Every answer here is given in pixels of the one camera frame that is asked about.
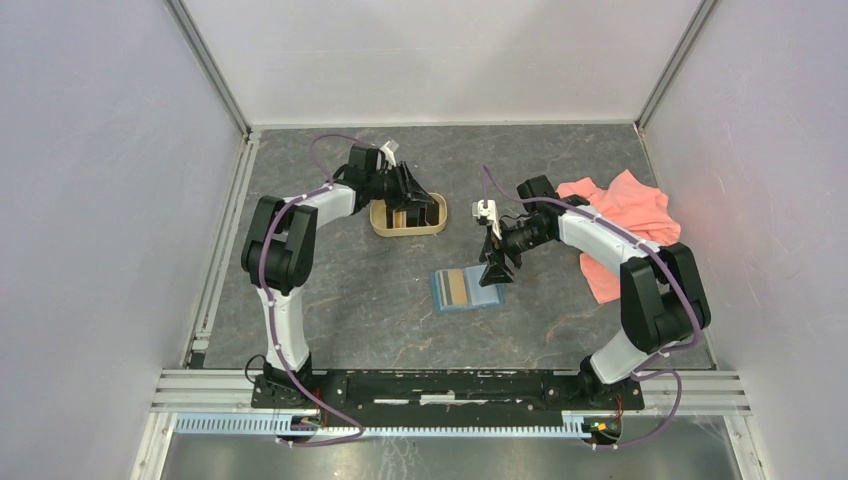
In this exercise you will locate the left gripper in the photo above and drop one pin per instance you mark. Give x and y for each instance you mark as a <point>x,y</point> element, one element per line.
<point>408,187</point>

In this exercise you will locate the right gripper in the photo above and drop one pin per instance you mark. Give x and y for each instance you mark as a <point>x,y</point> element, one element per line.
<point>495,272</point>

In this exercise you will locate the blue card holder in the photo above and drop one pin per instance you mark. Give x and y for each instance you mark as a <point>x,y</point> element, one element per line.
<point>479,297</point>

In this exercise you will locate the beige card tray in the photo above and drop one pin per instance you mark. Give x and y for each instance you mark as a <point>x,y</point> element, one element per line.
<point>429,220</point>

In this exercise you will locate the gold card with stripe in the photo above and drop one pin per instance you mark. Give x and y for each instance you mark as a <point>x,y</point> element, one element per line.
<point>452,289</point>

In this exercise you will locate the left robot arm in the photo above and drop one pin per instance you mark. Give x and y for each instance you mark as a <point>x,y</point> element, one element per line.
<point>279,250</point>

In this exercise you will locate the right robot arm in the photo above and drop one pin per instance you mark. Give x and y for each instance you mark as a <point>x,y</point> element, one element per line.
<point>663,306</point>

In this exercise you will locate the pink cloth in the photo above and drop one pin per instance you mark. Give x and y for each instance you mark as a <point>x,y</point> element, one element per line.
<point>641,209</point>

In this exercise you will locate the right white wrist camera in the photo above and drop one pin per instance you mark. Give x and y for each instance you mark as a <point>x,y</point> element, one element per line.
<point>486,213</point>

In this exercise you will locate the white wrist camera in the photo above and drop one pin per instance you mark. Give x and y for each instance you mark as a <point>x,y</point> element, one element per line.
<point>486,213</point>
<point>387,152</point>

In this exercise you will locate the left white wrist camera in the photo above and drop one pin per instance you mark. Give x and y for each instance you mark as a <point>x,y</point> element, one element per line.
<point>387,152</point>

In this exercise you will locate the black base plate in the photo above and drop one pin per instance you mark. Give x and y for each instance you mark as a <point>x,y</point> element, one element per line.
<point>447,398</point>

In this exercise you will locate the aluminium frame rail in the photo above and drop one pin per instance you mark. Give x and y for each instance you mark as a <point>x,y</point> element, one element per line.
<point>693,392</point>

